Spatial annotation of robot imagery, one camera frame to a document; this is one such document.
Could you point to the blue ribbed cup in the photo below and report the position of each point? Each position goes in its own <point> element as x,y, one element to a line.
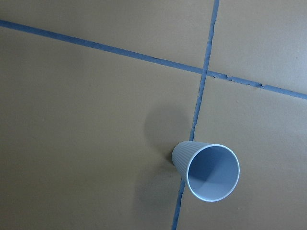
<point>211,171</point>

